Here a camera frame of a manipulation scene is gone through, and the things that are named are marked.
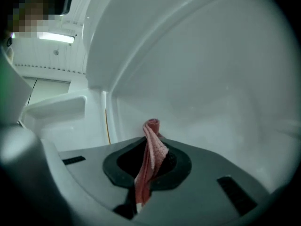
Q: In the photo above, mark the person's head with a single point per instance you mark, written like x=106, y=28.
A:
x=30, y=13

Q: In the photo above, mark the pink cloth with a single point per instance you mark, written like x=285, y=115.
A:
x=152, y=154

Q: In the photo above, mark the round ceiling fixture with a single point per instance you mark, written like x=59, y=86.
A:
x=56, y=52

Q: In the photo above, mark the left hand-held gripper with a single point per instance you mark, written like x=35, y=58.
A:
x=11, y=98

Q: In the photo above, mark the white roller blind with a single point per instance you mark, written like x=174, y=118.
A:
x=29, y=83
x=51, y=88

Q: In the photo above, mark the long ceiling lamp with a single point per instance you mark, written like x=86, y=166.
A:
x=58, y=37

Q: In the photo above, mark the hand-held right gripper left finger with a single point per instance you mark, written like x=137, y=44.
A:
x=94, y=173

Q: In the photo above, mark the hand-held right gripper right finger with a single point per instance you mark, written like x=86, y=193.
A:
x=207, y=168

